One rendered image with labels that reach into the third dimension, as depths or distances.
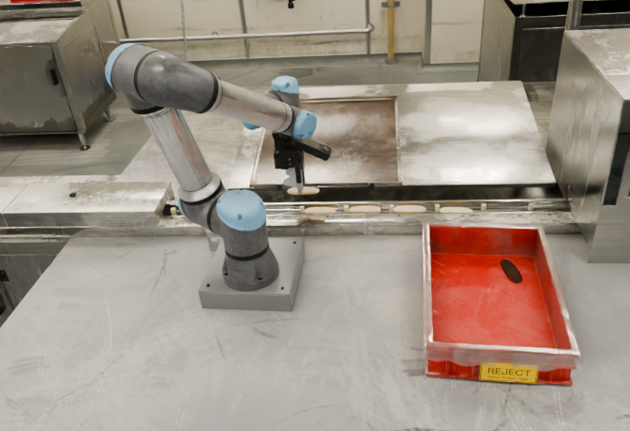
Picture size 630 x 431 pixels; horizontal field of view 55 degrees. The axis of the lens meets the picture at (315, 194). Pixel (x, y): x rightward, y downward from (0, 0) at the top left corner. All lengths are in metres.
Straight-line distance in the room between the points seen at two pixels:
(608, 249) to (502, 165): 0.46
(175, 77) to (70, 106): 3.18
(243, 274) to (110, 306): 0.40
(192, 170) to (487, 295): 0.82
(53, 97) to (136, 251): 2.66
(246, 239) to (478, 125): 1.05
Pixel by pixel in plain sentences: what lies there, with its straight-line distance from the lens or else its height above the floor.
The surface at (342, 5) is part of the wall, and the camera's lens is 5.46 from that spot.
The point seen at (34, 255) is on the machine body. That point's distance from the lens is 2.19.
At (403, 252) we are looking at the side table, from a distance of 1.77.
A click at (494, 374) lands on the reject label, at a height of 0.85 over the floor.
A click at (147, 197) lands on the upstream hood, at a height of 0.92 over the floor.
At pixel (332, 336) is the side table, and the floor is 0.82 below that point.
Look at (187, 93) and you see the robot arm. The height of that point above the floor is 1.44.
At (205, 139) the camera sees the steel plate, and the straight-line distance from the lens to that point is 2.51.
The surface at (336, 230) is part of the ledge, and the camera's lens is 1.82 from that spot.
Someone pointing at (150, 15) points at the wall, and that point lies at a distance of 5.81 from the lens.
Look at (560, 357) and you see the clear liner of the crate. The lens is 1.39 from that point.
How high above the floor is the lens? 1.91
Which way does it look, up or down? 32 degrees down
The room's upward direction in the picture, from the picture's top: 5 degrees counter-clockwise
